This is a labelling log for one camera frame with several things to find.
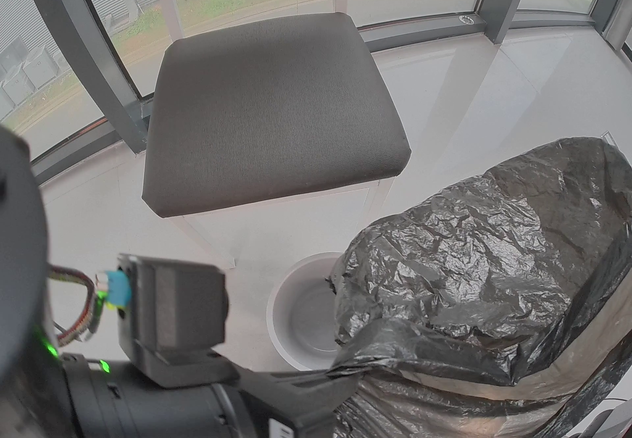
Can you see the window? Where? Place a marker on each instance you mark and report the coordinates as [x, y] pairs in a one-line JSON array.
[[89, 46]]

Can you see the grey seat white frame chair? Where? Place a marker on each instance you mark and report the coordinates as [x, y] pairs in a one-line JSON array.
[[271, 115]]

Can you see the white trash bin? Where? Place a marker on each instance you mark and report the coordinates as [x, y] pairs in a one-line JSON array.
[[284, 307]]

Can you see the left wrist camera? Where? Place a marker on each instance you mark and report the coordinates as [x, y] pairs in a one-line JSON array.
[[182, 307]]

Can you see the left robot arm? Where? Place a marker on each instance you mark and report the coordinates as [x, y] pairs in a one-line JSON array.
[[19, 228]]

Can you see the black plastic bag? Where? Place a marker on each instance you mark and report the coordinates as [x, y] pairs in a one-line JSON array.
[[469, 253]]

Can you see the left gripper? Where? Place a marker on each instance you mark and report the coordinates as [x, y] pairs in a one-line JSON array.
[[163, 411]]

